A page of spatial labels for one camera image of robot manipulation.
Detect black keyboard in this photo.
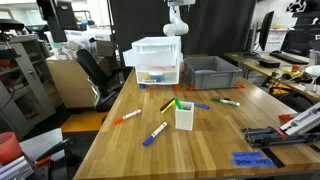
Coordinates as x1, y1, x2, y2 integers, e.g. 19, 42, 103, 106
269, 50, 308, 65

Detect blue tape labels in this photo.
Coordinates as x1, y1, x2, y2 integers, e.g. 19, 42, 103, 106
231, 152, 274, 167

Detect grey metal cabinet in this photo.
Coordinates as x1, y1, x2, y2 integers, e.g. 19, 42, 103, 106
0, 35, 55, 139

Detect yellow black marker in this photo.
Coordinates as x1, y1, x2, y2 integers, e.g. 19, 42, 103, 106
160, 97, 175, 112

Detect wooden side desk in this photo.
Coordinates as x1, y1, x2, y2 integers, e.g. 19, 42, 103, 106
224, 53, 320, 101

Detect white square pen holder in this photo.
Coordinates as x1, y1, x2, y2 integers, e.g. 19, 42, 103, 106
175, 101, 194, 131

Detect red plastic cup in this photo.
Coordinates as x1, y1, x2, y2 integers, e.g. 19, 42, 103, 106
0, 132, 23, 165

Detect black computer monitor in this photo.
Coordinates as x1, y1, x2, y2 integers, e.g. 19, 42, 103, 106
259, 11, 274, 51

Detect black orange handled tool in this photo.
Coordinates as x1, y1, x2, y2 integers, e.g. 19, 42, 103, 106
34, 138, 72, 166

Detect green capped white marker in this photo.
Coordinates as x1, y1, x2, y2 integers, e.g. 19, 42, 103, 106
211, 98, 240, 106

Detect black office chair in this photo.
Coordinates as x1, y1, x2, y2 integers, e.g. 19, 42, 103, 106
76, 49, 131, 112

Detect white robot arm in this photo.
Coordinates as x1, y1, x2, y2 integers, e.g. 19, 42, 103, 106
163, 0, 196, 36

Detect orange capped white marker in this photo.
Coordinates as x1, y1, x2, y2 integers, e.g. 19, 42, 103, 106
113, 109, 141, 125

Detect white top drawer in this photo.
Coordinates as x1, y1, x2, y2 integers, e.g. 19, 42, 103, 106
123, 44, 181, 67

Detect purple capped white marker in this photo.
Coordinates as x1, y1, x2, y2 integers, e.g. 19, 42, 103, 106
142, 122, 167, 146

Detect clear storage box with items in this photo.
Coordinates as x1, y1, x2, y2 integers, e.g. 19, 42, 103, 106
45, 30, 97, 60

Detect green marker in holder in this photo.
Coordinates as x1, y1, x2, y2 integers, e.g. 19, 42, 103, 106
175, 97, 184, 110

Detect grey plastic storage bin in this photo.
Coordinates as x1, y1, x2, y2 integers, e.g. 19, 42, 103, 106
184, 56, 242, 90

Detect black aluminium rail clamp assembly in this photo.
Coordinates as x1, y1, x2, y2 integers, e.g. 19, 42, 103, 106
241, 103, 320, 148

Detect white plastic drawer cabinet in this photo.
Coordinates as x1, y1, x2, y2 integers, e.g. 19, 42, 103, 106
132, 36, 181, 85

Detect blue marker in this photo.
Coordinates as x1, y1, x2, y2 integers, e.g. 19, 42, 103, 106
185, 100, 210, 110

